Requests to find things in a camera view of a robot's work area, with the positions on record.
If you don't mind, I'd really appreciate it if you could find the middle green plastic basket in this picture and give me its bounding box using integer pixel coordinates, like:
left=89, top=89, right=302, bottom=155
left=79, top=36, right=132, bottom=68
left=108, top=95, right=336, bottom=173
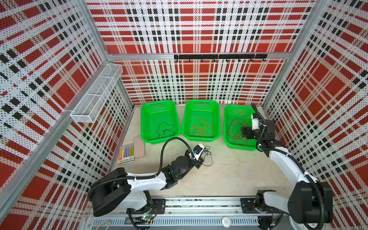
left=182, top=99, right=221, bottom=142

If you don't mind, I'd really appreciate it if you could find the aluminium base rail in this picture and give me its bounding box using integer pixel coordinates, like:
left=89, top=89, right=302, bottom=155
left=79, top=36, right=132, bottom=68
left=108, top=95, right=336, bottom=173
left=88, top=196, right=304, bottom=230

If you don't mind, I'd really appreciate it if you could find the green plastic basket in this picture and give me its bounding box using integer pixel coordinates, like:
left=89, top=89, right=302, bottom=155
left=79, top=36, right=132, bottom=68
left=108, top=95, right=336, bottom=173
left=182, top=99, right=221, bottom=142
left=141, top=100, right=181, bottom=144
left=224, top=105, right=256, bottom=151

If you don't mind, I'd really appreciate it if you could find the orange cable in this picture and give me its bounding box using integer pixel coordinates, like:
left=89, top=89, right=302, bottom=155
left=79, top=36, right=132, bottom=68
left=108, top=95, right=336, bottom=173
left=189, top=118, right=216, bottom=137
left=189, top=118, right=215, bottom=137

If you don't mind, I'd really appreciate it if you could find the white round knob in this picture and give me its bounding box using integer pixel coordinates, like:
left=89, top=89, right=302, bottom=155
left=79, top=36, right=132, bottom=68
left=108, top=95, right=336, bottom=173
left=221, top=216, right=232, bottom=228

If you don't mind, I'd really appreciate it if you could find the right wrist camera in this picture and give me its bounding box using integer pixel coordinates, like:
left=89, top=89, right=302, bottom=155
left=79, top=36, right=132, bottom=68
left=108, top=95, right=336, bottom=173
left=251, top=113, right=262, bottom=131

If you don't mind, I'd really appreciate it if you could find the right green plastic basket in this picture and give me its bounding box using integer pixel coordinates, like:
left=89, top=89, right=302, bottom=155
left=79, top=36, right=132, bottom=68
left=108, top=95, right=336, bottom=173
left=224, top=105, right=256, bottom=151

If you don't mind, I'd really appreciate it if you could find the left green plastic basket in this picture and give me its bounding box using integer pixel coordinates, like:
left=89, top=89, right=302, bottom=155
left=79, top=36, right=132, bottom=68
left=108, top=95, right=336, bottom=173
left=141, top=100, right=181, bottom=144

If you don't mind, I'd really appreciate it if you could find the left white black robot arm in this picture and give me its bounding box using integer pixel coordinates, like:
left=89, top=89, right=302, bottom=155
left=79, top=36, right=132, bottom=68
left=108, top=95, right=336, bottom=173
left=87, top=138, right=206, bottom=217

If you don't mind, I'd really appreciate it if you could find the white wire mesh shelf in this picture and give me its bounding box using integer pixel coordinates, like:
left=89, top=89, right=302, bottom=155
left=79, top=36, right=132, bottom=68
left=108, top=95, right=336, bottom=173
left=71, top=63, right=122, bottom=123

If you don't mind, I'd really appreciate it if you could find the black hook rail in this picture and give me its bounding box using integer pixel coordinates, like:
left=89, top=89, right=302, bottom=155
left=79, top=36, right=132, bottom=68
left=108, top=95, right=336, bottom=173
left=174, top=54, right=268, bottom=60

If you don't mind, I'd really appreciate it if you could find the colourful marker box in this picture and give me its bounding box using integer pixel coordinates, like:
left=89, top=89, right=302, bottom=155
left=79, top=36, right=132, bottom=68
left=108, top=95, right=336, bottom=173
left=117, top=136, right=145, bottom=164

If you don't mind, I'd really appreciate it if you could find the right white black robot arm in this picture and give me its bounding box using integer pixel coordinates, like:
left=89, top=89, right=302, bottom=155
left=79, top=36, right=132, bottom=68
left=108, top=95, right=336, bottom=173
left=241, top=103, right=333, bottom=230

